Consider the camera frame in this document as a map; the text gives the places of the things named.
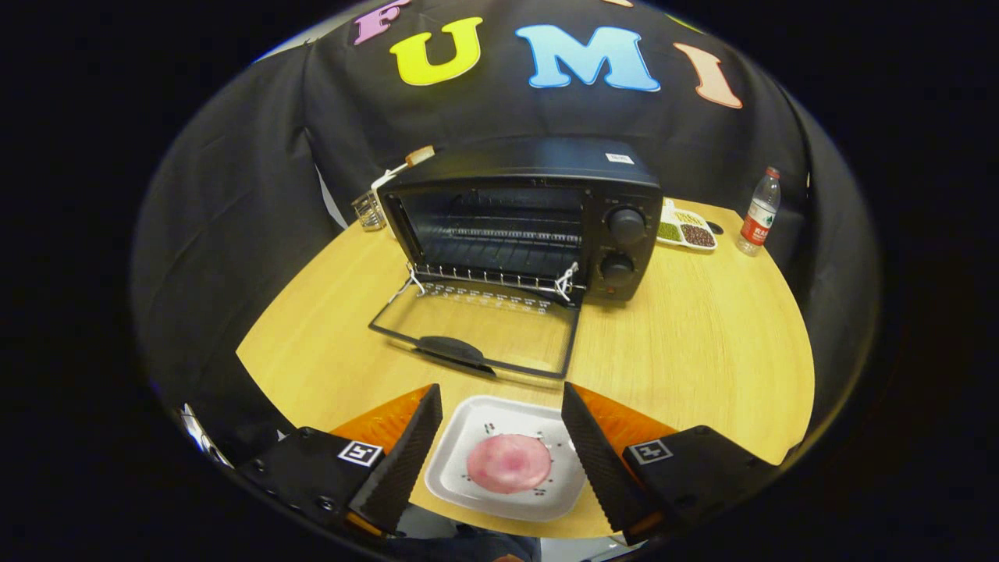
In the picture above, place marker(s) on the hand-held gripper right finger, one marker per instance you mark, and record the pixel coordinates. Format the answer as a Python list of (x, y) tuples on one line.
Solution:
[(601, 468)]

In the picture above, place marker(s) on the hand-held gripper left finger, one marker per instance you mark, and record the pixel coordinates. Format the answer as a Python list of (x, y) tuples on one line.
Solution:
[(402, 468)]

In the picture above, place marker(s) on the pink ham slice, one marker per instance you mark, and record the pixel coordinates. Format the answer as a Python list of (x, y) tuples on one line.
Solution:
[(507, 464)]

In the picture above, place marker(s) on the white square plate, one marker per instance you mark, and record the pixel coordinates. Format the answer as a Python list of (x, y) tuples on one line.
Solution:
[(484, 421)]

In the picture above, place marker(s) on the black toaster oven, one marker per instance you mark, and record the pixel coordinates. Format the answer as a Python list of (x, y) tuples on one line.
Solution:
[(507, 160)]

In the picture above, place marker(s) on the white pop-up toaster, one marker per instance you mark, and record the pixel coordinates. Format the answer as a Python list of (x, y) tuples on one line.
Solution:
[(384, 179)]

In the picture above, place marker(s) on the shiny metal bar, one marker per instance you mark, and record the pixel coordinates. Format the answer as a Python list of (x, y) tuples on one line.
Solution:
[(201, 435)]

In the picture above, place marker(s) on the white divided bean tray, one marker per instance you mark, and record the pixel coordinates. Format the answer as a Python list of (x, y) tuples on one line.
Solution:
[(687, 230)]

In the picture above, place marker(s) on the clear pen holder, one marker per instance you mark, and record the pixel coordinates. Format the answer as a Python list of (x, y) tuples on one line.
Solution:
[(369, 212)]

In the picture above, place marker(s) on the plastic water bottle red label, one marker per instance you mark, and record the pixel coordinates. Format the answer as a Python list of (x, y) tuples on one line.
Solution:
[(759, 215)]

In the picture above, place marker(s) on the brown bread slice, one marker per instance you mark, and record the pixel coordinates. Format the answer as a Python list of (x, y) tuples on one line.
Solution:
[(420, 155)]

